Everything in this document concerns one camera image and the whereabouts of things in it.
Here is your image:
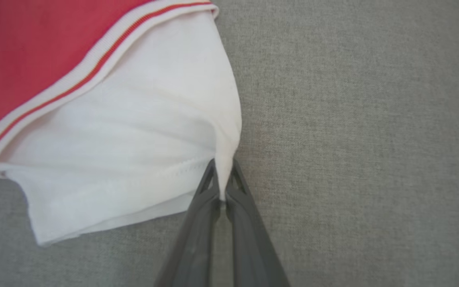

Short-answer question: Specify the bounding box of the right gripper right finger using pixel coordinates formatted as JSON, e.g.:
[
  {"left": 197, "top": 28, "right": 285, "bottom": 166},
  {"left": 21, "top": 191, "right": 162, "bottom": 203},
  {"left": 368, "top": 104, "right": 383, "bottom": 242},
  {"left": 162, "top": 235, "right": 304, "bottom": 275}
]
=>
[{"left": 225, "top": 159, "right": 292, "bottom": 287}]

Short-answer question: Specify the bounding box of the red Bulls basketball jersey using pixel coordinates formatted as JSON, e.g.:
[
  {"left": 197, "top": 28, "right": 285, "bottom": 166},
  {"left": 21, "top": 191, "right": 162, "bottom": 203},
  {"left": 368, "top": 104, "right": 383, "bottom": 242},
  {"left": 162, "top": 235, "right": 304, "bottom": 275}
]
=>
[{"left": 0, "top": 0, "right": 243, "bottom": 246}]

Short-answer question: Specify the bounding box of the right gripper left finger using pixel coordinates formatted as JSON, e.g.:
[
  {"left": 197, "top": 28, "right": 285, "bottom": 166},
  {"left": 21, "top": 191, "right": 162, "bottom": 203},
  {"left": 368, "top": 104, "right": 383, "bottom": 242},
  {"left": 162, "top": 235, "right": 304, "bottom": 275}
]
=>
[{"left": 154, "top": 159, "right": 222, "bottom": 287}]

